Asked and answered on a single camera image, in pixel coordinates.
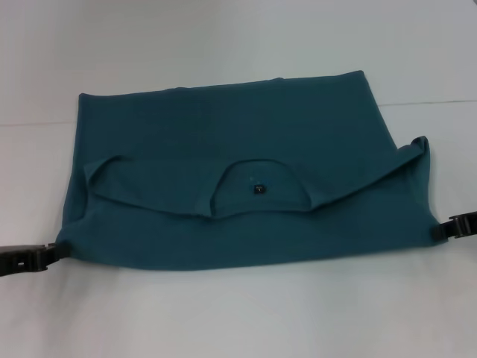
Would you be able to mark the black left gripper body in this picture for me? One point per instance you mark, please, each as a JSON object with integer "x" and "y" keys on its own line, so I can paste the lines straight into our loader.
{"x": 20, "y": 259}

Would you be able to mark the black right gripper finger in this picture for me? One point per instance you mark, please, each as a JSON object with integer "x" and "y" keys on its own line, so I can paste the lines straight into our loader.
{"x": 441, "y": 231}

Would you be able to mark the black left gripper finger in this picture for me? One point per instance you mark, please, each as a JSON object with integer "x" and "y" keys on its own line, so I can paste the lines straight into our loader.
{"x": 56, "y": 251}

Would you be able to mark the teal blue FREE! t-shirt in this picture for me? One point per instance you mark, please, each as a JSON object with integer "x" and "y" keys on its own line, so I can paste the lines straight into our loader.
{"x": 242, "y": 149}

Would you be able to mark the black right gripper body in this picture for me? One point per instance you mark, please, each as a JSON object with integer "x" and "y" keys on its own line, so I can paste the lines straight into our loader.
{"x": 464, "y": 225}

